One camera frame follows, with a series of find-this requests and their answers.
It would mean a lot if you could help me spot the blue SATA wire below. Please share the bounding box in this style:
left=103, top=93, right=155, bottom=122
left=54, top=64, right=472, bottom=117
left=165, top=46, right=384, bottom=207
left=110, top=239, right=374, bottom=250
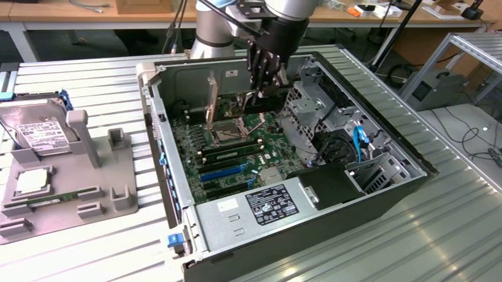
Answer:
left=352, top=125, right=373, bottom=164

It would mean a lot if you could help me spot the hanging black cable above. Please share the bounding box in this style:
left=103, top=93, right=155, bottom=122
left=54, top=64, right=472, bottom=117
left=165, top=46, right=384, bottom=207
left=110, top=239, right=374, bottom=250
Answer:
left=165, top=0, right=183, bottom=39

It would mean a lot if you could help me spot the CPU socket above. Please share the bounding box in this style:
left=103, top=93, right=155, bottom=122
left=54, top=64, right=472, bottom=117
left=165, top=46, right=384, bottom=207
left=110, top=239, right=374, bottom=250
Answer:
left=210, top=120, right=253, bottom=147

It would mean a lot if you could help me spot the silver socket cover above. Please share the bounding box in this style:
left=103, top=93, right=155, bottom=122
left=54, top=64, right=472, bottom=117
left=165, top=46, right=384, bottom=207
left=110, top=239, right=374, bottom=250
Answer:
left=237, top=113, right=269, bottom=138

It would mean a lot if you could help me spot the silver hard disk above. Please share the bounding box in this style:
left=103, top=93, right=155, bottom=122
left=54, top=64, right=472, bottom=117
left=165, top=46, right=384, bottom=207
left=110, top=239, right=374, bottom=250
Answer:
left=0, top=98, right=74, bottom=156

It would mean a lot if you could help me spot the silver CPU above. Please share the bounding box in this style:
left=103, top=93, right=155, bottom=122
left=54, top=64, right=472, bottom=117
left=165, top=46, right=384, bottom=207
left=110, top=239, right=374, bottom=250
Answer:
left=15, top=169, right=53, bottom=196

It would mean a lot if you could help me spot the silver disk bay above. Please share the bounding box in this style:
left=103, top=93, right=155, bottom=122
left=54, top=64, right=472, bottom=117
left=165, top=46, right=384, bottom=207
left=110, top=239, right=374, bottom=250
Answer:
left=344, top=151, right=408, bottom=196

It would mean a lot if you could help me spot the tall cardboard box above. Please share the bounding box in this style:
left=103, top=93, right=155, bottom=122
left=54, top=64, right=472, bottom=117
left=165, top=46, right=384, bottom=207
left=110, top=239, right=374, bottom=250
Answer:
left=117, top=0, right=174, bottom=15

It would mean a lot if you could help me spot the green RAM stick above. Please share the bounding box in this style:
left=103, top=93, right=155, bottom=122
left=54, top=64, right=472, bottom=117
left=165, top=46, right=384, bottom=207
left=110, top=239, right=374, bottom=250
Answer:
left=27, top=190, right=86, bottom=208
left=203, top=143, right=266, bottom=164

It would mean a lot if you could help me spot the wooden workbench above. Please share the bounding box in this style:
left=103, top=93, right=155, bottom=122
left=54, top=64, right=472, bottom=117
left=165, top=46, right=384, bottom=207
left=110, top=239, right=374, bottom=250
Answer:
left=0, top=0, right=496, bottom=62

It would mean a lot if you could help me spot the aluminium frame table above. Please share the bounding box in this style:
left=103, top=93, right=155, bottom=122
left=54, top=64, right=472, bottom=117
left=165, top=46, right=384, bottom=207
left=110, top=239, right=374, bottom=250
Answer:
left=398, top=32, right=502, bottom=103

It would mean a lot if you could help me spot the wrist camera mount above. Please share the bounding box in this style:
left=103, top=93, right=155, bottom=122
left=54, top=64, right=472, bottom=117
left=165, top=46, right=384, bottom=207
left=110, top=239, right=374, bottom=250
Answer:
left=226, top=0, right=281, bottom=38

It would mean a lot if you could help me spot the small black device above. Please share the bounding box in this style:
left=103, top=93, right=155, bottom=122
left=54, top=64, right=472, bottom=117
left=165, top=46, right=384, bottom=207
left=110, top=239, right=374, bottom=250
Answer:
left=461, top=0, right=486, bottom=20

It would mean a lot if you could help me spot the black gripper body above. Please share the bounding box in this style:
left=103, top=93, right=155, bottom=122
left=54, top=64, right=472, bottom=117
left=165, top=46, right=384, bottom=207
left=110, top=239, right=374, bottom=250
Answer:
left=259, top=18, right=312, bottom=64

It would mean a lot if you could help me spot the blue expansion slot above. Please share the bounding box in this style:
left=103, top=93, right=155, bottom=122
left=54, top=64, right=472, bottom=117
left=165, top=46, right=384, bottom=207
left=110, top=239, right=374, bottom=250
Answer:
left=199, top=169, right=243, bottom=182

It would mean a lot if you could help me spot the silver chipset heatsink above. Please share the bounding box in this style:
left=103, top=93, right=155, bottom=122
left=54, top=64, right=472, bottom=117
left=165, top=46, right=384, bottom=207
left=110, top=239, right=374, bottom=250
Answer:
left=258, top=169, right=286, bottom=182

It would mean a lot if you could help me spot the white paper sheet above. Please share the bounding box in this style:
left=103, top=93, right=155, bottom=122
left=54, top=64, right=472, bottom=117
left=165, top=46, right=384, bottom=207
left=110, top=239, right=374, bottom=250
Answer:
left=421, top=5, right=466, bottom=21

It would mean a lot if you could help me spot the black tangled cable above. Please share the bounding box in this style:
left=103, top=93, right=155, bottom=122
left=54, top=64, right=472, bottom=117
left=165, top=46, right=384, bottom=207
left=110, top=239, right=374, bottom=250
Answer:
left=432, top=107, right=502, bottom=170

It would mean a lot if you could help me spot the flat cardboard box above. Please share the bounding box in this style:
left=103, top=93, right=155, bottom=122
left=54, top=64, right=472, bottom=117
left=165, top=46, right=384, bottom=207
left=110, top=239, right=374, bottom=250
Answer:
left=434, top=0, right=472, bottom=12

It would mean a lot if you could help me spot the grey power supply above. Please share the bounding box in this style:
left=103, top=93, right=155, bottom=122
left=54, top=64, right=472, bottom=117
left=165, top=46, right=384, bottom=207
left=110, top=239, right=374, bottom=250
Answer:
left=195, top=176, right=320, bottom=254

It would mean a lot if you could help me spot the orange white carton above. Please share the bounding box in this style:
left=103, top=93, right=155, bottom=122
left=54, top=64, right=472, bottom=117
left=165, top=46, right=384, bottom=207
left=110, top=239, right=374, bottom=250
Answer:
left=348, top=4, right=378, bottom=18

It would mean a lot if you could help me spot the black tripod pole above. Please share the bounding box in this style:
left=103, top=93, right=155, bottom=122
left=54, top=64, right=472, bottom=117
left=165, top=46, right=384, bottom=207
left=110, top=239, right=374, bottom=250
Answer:
left=370, top=0, right=425, bottom=67

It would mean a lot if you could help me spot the hanging cable brass plug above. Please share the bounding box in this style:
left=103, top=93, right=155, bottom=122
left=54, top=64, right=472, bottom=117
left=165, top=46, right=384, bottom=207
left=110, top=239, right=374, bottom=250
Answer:
left=169, top=0, right=189, bottom=56

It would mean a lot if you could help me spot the grey box with handle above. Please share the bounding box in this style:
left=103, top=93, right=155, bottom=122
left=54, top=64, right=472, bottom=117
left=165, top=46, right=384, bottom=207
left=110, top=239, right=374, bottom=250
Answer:
left=405, top=70, right=468, bottom=112

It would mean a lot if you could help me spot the perforated metal drive cage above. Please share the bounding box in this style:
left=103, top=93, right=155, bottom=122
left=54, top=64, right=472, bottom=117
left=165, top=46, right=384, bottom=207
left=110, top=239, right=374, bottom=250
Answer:
left=281, top=79, right=357, bottom=159

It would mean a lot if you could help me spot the open black PC case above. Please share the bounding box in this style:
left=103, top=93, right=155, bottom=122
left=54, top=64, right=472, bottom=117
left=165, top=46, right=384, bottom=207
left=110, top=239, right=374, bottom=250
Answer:
left=135, top=51, right=440, bottom=282

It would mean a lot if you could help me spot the green motherboard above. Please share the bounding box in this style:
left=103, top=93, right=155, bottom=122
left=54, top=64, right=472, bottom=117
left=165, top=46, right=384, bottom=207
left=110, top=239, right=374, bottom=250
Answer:
left=169, top=101, right=316, bottom=205

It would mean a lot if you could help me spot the long black expansion slot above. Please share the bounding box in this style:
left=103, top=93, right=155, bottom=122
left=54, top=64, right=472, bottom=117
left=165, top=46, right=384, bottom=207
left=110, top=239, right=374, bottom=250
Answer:
left=197, top=161, right=243, bottom=174
left=205, top=183, right=251, bottom=200

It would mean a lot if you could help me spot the grey parts rack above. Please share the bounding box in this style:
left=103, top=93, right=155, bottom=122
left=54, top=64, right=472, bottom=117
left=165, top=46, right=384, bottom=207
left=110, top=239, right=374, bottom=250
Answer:
left=0, top=110, right=139, bottom=245

